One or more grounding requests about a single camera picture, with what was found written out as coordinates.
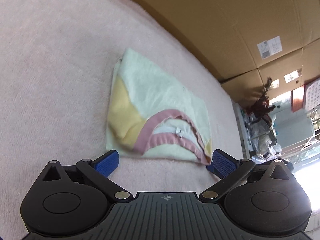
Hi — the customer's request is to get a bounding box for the pale green yellow t-shirt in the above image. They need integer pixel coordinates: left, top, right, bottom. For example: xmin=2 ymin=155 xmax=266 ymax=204
xmin=106 ymin=49 xmax=212 ymax=165

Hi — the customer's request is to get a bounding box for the dark red potted plant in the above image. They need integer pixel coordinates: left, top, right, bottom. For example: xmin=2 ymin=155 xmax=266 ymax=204
xmin=245 ymin=77 xmax=275 ymax=124

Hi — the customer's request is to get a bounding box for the cluttered white side table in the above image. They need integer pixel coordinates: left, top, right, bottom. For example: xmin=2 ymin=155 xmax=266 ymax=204
xmin=233 ymin=103 xmax=283 ymax=164

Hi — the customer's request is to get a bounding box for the large cardboard box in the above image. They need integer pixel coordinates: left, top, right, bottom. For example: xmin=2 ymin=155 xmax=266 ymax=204
xmin=132 ymin=0 xmax=319 ymax=81

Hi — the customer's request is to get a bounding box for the white shipping label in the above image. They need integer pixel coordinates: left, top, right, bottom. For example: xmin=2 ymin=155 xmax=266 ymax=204
xmin=257 ymin=36 xmax=283 ymax=60

